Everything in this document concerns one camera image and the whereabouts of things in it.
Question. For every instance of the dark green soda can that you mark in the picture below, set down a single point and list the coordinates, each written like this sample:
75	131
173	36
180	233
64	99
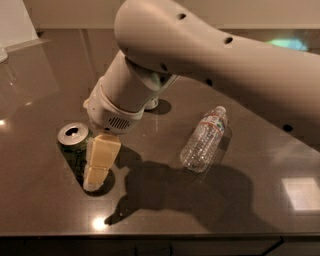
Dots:
72	140

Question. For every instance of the clear plastic water bottle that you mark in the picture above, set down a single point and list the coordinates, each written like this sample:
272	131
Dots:
198	153

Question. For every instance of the white object at left edge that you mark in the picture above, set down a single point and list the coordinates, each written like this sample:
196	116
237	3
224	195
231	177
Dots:
3	54

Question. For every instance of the white 7up soda can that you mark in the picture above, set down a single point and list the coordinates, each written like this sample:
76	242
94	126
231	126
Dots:
152	104

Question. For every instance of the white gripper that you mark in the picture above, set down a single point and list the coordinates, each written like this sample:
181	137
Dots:
107	111

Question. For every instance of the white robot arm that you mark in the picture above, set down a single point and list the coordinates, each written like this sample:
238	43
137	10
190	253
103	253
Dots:
160	40

